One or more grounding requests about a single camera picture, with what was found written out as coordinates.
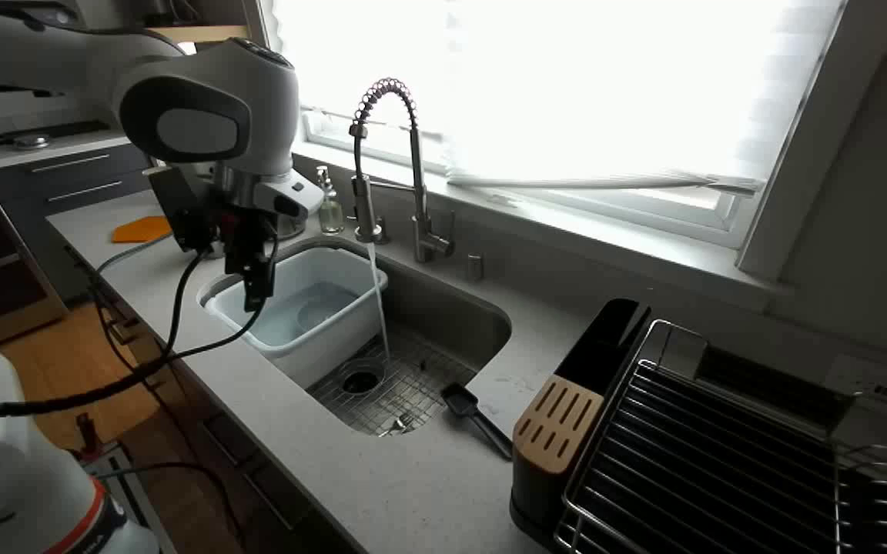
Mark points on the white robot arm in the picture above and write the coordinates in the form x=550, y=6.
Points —
x=231, y=106

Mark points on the white plastic wash basin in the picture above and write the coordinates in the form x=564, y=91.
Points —
x=322, y=313

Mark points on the small chrome sink button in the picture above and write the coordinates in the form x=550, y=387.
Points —
x=476, y=264

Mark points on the wooden knife block insert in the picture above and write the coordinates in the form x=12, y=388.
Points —
x=555, y=421

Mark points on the chrome spring kitchen faucet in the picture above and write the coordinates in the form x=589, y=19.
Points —
x=426, y=241

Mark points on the black dish drying rack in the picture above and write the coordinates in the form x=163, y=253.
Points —
x=699, y=450

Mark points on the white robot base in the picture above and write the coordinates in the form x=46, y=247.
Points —
x=52, y=505

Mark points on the orange cloth on counter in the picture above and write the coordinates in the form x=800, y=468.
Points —
x=143, y=230

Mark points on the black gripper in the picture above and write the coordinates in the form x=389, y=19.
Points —
x=200, y=215

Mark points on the clear soap dispenser bottle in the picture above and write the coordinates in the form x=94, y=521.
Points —
x=331, y=211

